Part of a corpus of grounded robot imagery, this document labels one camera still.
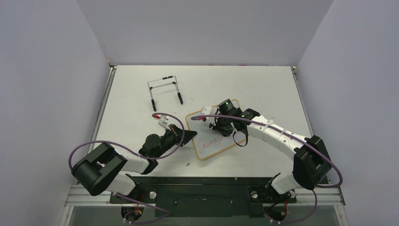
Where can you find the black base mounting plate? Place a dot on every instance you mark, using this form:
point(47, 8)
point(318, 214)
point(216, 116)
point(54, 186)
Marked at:
point(198, 197)

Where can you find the metal wire whiteboard stand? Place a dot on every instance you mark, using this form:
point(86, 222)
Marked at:
point(162, 86)

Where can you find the yellow framed whiteboard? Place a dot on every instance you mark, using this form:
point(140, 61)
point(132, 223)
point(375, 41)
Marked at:
point(209, 142)

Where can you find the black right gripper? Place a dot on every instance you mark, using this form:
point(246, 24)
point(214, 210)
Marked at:
point(216, 125)

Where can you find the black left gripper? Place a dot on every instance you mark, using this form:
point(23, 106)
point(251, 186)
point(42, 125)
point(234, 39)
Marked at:
point(177, 134)

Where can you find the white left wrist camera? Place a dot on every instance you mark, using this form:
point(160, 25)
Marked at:
point(163, 121)

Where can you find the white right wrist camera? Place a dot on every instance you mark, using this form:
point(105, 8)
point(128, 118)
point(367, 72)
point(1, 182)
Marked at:
point(208, 110)

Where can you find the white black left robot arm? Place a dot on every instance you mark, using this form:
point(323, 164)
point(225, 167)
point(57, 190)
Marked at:
point(104, 169)

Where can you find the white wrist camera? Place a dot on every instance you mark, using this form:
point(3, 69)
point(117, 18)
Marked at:
point(208, 110)
point(163, 121)

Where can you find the aluminium table edge rail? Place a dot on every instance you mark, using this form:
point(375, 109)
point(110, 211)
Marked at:
point(293, 70)

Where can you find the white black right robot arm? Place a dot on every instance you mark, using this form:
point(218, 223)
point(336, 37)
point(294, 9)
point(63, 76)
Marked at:
point(308, 154)

